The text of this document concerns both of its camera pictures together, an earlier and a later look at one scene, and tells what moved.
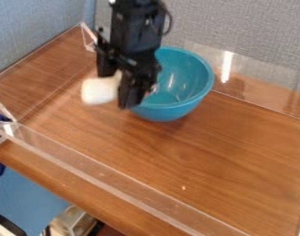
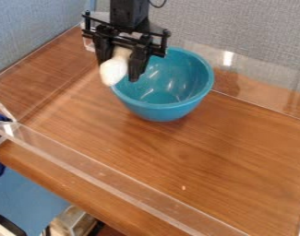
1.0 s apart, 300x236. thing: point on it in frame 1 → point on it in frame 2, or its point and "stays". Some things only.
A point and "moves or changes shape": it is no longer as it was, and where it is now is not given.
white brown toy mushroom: (98, 90) moves or changes shape
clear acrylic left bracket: (7, 130) stays
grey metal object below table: (72, 222) stays
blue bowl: (183, 82) stays
